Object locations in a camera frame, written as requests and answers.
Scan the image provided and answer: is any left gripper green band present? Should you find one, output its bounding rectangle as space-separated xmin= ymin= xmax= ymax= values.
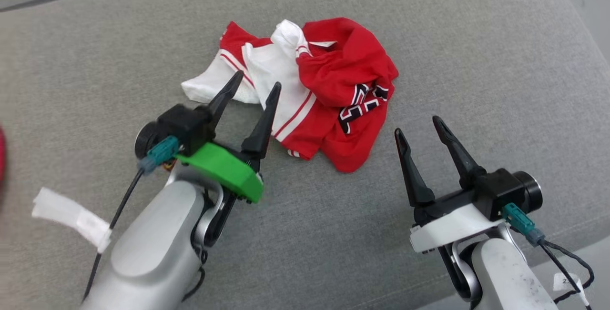
xmin=135 ymin=70 xmax=282 ymax=203

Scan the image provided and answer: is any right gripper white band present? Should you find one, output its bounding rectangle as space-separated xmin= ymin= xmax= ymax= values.
xmin=394 ymin=116 xmax=543 ymax=253

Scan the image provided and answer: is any red white basketball jersey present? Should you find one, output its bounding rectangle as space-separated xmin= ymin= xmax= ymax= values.
xmin=181 ymin=17 xmax=399 ymax=173

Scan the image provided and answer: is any grey fabric sofa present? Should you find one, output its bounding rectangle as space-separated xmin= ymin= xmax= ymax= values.
xmin=0 ymin=0 xmax=610 ymax=310

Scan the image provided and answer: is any left teal cable connector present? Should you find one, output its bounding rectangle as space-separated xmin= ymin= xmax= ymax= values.
xmin=138 ymin=136 xmax=181 ymax=173

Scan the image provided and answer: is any teal cable connector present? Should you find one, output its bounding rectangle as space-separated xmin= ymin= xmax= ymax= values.
xmin=138 ymin=136 xmax=181 ymax=173
xmin=502 ymin=202 xmax=545 ymax=246

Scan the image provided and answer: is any right teal cable connector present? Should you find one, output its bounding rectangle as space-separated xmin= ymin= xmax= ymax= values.
xmin=502 ymin=202 xmax=545 ymax=246

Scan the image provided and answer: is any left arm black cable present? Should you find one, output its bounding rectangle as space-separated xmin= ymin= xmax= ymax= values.
xmin=82 ymin=168 xmax=144 ymax=302

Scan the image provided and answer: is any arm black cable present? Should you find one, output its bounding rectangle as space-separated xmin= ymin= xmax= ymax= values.
xmin=82 ymin=168 xmax=144 ymax=302
xmin=539 ymin=240 xmax=595 ymax=310

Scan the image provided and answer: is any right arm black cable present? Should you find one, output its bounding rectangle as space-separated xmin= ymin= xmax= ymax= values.
xmin=539 ymin=240 xmax=595 ymax=310

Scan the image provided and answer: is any white tape label right cable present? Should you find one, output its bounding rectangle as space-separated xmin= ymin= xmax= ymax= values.
xmin=553 ymin=272 xmax=591 ymax=307

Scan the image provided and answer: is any white tape label cable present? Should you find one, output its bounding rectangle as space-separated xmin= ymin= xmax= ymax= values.
xmin=31 ymin=187 xmax=113 ymax=254
xmin=553 ymin=272 xmax=591 ymax=307

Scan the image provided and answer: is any white tape label left cable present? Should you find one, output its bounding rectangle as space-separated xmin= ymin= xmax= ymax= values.
xmin=31 ymin=187 xmax=113 ymax=254

